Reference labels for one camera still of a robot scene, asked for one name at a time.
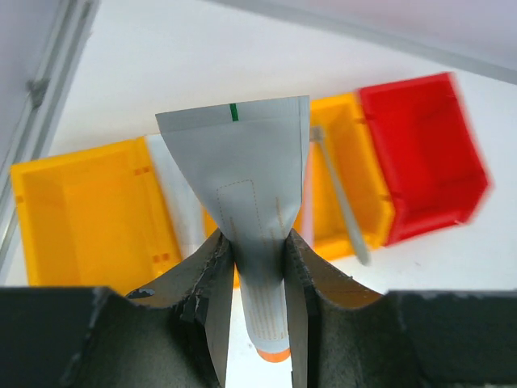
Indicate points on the left aluminium frame post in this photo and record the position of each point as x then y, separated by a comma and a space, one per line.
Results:
41, 45

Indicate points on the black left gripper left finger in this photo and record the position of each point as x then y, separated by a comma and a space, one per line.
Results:
171, 332

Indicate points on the empty yellow bin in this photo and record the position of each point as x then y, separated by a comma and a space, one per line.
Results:
94, 217

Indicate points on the aluminium frame post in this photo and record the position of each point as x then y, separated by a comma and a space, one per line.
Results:
476, 36
41, 45

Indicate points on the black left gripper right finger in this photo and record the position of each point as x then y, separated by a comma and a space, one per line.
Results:
343, 334

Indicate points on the right aluminium frame post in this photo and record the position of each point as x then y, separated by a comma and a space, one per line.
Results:
476, 36

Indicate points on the red plastic bin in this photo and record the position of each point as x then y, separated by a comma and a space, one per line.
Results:
427, 152

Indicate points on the white toothpaste tube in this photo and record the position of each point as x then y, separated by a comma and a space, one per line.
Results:
245, 162
182, 204

